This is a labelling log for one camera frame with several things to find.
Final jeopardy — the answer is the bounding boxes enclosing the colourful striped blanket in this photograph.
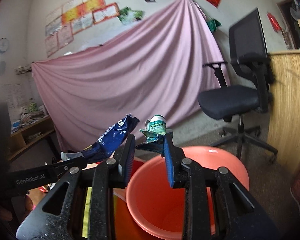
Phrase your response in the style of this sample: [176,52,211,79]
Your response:
[27,154,121,240]

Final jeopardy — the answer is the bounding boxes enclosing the person left hand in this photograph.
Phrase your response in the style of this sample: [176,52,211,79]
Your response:
[0,195,33,222]

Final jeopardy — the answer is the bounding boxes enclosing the round wall clock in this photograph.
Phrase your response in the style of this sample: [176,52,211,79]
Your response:
[0,37,10,54]

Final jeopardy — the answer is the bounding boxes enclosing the blue foil snack wrapper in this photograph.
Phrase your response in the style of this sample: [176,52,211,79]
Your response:
[61,114,140,164]

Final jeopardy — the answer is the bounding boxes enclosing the green wrapper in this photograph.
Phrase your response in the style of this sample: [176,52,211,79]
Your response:
[135,115,173,155]

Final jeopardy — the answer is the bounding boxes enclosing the black office chair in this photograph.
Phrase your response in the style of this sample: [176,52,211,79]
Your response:
[198,9,277,163]

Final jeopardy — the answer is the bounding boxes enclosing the wooden panel board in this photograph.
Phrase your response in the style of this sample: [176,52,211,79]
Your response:
[267,50,300,177]

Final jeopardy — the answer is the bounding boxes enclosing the wooden shelf desk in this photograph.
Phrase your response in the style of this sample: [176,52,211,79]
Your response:
[7,116,58,163]

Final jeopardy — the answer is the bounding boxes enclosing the pink plastic basin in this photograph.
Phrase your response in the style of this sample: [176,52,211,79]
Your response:
[114,146,249,239]

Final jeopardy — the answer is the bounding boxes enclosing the certificates on wall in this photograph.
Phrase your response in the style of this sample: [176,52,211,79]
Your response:
[45,0,120,57]

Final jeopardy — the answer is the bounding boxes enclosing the pink hanging sheet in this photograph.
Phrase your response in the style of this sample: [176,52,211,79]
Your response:
[31,0,223,152]

